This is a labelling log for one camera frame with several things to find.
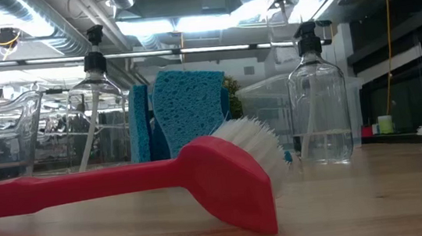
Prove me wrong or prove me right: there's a red dish brush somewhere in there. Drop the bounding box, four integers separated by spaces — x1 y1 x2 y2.
0 112 297 236

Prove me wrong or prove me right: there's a small red box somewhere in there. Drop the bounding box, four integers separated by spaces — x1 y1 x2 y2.
359 124 374 138

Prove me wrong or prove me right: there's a silver ceiling duct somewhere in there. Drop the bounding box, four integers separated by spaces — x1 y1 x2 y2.
0 0 94 66

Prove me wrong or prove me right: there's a blue kitchen sponge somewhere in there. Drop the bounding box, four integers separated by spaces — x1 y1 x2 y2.
149 64 236 160
123 83 156 165

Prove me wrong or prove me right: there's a small green potted plant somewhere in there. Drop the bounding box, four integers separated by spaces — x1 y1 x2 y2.
221 73 246 122

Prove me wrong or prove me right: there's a clear soap bottle black pump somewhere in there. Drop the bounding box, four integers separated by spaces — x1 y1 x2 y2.
279 17 357 169
54 23 134 173

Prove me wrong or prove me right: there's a silver overhead rail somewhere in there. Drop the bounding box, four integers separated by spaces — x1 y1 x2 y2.
0 24 334 78

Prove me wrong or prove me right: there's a yellow and black cable coil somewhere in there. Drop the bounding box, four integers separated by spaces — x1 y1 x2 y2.
0 26 25 63

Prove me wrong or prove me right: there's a black office desk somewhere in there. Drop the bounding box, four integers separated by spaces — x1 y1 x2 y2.
360 129 422 151

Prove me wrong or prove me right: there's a green and white container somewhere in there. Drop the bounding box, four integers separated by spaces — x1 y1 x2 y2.
376 114 395 136

